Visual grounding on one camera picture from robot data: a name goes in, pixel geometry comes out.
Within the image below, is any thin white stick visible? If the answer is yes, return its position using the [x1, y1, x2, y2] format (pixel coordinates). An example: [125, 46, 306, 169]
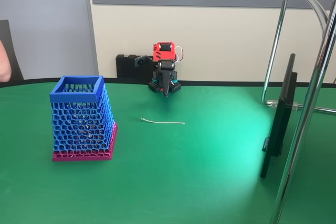
[141, 118, 185, 125]

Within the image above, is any person's bare forearm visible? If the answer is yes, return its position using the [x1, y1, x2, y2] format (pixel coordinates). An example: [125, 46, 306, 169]
[0, 40, 12, 82]

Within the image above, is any blue and magenta mesh basket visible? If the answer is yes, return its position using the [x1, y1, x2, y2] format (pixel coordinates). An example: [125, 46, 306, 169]
[49, 76, 118, 163]

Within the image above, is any black plastic tool case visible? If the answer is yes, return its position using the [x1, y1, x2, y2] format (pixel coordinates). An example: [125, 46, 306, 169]
[116, 54, 155, 79]

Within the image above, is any green table cloth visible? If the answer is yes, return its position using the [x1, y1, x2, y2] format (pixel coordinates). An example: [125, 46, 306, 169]
[0, 77, 336, 224]

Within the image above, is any clear plastic clip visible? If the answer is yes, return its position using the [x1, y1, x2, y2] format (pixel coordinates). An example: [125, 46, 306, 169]
[266, 99, 300, 111]

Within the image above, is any black flat monitor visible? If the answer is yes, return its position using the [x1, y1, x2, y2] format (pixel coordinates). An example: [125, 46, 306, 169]
[259, 53, 299, 179]

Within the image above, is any chrome tube stand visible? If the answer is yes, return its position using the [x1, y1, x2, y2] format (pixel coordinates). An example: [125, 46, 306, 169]
[261, 0, 336, 224]

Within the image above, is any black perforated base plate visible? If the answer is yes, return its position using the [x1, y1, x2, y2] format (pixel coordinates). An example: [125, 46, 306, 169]
[148, 79, 182, 94]

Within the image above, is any white servo cable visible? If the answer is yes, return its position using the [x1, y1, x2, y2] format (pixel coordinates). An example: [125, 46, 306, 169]
[174, 46, 184, 62]

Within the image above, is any black gripper camera mount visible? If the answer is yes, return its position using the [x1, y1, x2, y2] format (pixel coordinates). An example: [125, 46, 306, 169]
[133, 55, 153, 68]

